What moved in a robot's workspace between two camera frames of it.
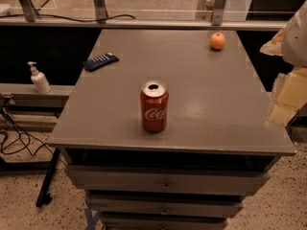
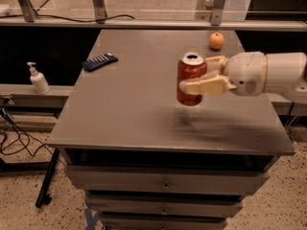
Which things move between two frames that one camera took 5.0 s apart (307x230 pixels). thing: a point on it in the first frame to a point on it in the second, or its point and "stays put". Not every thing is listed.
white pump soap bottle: (39, 80) stays put
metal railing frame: (101, 21) stays put
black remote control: (93, 63) stays put
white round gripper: (296, 38) to (246, 71)
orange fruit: (217, 40) stays put
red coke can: (154, 106) to (191, 66)
